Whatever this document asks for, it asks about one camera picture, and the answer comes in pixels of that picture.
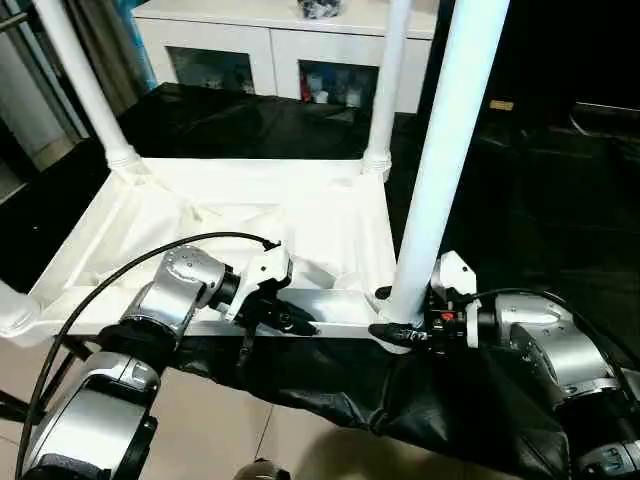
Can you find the black work mat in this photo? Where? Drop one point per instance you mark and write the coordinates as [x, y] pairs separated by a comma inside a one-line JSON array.
[[350, 385]]

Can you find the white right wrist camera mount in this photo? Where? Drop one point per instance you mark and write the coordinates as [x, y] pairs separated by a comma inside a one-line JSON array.
[[455, 275]]

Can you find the dark metallic object on cabinet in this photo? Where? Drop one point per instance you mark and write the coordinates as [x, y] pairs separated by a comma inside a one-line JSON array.
[[320, 6]]

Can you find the black metal table frame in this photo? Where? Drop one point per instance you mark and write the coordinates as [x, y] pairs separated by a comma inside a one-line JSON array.
[[55, 370]]

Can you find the white cabinet with glass doors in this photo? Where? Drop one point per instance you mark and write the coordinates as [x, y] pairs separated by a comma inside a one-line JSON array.
[[275, 45]]

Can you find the black flat panel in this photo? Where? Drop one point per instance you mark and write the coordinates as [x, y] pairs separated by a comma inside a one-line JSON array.
[[607, 110]]

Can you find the grey brown curtain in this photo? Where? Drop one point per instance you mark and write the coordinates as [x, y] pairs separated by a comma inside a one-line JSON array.
[[110, 50]]

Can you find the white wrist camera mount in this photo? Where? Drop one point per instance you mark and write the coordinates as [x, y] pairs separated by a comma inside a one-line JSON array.
[[455, 275], [265, 270]]

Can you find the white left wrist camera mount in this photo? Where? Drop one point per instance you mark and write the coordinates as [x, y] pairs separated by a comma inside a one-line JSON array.
[[265, 270]]

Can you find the white plastic table leg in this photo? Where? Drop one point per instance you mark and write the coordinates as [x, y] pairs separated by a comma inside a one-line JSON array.
[[440, 150], [392, 85], [85, 85], [15, 310]]

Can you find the small tan label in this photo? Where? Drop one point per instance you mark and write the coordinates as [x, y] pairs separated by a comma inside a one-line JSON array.
[[501, 105]]

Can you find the white plastic table top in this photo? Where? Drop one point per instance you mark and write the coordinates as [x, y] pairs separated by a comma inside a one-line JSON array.
[[250, 190]]

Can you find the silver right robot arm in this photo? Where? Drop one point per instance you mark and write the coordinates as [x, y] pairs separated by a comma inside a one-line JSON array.
[[560, 350]]

